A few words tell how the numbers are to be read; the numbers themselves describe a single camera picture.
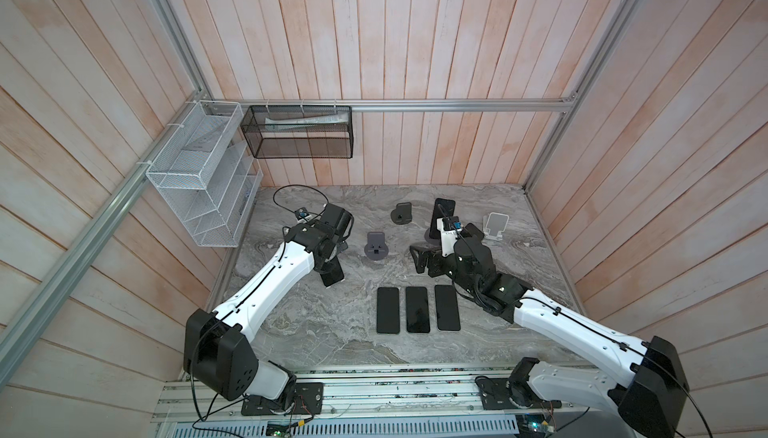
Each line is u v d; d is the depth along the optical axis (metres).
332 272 0.95
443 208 0.95
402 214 1.08
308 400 0.73
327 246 0.56
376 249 0.98
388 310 0.88
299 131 0.91
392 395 0.75
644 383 0.39
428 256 0.68
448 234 0.67
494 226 1.02
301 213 0.71
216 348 0.40
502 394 0.73
